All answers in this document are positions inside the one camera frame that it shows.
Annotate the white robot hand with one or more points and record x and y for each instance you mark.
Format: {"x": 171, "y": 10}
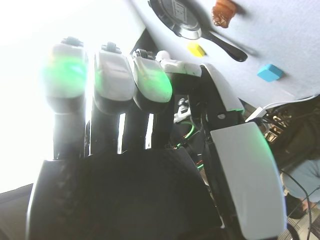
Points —
{"x": 245, "y": 162}

